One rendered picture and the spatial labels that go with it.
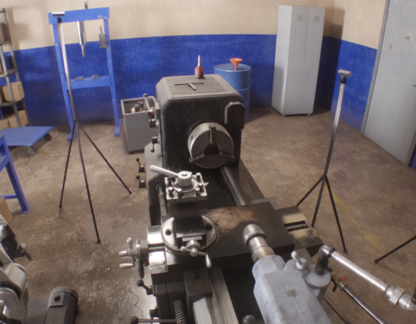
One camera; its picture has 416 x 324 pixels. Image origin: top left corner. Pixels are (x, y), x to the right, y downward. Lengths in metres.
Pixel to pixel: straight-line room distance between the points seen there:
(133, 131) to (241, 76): 1.78
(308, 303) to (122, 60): 4.63
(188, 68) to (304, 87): 1.97
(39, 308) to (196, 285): 1.31
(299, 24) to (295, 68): 0.71
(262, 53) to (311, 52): 0.83
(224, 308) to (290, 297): 0.41
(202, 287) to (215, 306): 0.09
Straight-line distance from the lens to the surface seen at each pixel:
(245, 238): 1.11
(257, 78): 5.50
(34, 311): 2.28
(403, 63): 4.55
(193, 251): 1.18
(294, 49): 5.08
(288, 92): 5.21
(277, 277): 0.93
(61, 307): 2.19
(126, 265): 1.45
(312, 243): 1.48
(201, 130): 1.66
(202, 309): 1.23
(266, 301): 0.89
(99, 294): 2.42
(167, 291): 1.34
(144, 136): 3.98
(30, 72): 5.39
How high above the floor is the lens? 1.87
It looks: 30 degrees down
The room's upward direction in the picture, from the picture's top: straight up
